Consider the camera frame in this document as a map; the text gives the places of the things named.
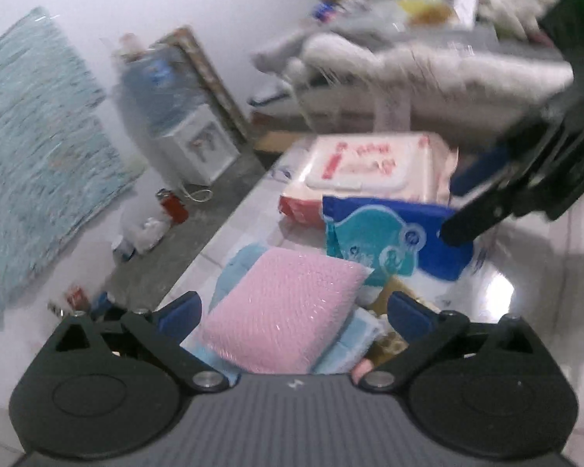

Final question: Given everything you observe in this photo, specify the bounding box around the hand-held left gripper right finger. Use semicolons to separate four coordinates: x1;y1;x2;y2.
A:
357;291;536;392

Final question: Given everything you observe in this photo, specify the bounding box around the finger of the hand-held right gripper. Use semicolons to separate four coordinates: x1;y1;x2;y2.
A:
450;114;571;199
440;174;561;249

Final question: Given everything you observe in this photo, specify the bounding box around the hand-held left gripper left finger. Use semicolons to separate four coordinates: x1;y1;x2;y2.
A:
53;291;229;392

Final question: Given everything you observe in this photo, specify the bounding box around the blue wet wipes pack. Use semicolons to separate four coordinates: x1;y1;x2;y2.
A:
321;195;475;284

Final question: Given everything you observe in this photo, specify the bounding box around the pink sponge pad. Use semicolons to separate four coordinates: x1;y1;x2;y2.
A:
201;247;375;375

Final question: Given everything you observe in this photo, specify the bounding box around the light blue cloth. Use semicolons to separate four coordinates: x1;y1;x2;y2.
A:
195;243;386;384

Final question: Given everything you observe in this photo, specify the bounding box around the checked tablecloth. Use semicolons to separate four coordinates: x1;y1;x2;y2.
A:
157;131;584;448

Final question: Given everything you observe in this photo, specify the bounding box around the white plastic bag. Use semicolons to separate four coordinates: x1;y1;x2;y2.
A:
119;211;171;255

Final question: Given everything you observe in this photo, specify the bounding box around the pink wet wipes pack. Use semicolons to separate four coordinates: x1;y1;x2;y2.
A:
278;132;459;228

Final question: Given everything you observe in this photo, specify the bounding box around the white fluffy cloth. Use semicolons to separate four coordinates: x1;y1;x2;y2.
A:
250;0;577;125

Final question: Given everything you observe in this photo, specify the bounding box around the white water dispenser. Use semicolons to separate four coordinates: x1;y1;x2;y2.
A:
150;104;243;186

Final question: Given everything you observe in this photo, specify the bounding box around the water dispenser with bottle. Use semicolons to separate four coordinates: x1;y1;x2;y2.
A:
155;26;250;143

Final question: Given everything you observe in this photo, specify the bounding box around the blue patterned wall cloth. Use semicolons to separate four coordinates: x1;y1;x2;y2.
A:
0;7;144;330

